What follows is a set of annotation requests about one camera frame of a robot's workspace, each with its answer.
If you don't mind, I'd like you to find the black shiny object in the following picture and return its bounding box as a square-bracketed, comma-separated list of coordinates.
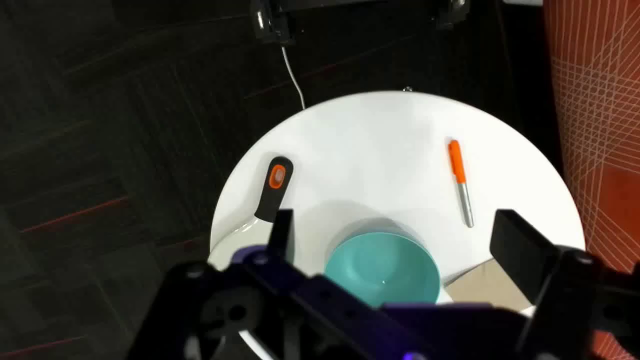
[251, 0, 297, 47]

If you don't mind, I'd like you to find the orange patterned sofa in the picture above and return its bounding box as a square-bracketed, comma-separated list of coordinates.
[542, 0, 640, 360]

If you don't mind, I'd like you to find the orange grey marker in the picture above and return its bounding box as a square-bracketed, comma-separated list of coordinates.
[446, 139, 478, 230]

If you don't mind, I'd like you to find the white power cable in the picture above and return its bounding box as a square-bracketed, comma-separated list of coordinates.
[278, 45, 309, 112]

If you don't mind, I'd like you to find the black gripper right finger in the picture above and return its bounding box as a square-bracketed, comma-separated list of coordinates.
[489, 209, 560, 306]

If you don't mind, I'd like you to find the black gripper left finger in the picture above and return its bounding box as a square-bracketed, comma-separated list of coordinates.
[266, 209, 297, 268]

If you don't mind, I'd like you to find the tan paper card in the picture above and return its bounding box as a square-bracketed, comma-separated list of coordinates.
[443, 258, 536, 316]

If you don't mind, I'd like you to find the blue bowl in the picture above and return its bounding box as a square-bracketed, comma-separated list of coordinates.
[325, 228, 445, 310]

